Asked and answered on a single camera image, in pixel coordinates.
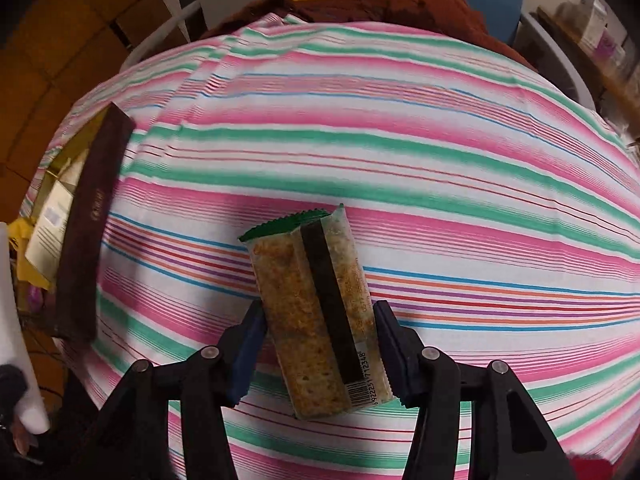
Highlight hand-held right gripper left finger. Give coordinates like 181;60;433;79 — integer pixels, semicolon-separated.
95;300;268;480

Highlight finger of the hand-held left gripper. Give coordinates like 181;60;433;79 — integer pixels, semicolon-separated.
0;364;28;408

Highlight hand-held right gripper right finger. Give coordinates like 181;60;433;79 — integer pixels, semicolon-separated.
372;300;578;480

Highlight white foam block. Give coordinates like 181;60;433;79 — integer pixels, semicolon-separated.
0;222;51;436

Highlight green-edged cracker packet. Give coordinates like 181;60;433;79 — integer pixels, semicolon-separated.
237;203;396;421

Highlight cream carton box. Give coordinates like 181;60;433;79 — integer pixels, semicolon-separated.
25;180;81;281

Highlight gold-lined brown tin box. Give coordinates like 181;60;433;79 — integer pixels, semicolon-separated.
20;102;137;346

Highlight striped tablecloth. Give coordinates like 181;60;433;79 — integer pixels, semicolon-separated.
30;12;640;480

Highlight red cloth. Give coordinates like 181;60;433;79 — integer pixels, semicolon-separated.
565;452;622;480

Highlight rust brown garment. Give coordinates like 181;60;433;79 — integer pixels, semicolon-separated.
202;0;538;71

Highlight wooden desk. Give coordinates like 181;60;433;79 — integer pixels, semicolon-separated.
537;5;640;128

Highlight pink white boxes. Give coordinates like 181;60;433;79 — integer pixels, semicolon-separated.
575;0;627;76

